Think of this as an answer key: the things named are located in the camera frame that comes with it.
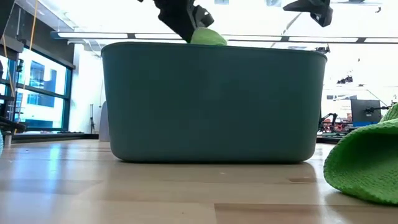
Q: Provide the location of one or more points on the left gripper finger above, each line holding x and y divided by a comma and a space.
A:
174, 12
191, 15

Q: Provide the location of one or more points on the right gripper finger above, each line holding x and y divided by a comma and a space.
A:
304, 6

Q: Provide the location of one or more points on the green microfiber towel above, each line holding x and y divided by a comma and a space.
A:
367, 161
208, 37

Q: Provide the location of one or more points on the teal plastic basket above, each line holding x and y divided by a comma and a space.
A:
214, 105

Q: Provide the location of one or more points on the blue microfiber towel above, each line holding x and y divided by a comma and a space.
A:
1, 143

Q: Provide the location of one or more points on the black ceiling spotlights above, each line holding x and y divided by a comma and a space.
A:
345, 80

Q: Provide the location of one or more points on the long ceiling light fixture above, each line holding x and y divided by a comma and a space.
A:
99, 35

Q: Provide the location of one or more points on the black computer monitor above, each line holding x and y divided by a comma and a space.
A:
366, 110

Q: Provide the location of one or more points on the spray bottle with blue trigger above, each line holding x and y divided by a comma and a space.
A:
104, 124

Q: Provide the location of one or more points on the thin black stand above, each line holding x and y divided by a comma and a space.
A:
92, 119

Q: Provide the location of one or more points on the window with dark frame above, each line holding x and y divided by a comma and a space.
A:
43, 81

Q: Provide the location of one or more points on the black aluminium table frame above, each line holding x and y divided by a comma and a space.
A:
46, 137

